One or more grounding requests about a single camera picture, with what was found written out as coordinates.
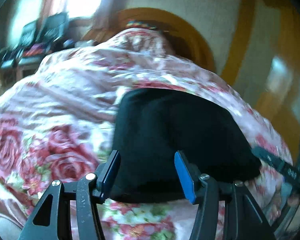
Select floral pink bed quilt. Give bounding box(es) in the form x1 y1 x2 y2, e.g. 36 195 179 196
0 31 292 239

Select wooden wardrobe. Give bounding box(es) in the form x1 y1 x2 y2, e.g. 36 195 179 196
221 0 300 160

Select black pants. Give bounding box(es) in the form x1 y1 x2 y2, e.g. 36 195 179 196
110 88 261 203

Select colourful striped pillow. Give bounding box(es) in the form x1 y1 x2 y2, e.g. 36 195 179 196
125 19 163 33

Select cluttered desk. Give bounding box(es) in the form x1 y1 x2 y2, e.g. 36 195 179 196
0 38 96 88

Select wooden arched headboard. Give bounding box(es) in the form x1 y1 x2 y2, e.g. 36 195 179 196
81 7 217 73

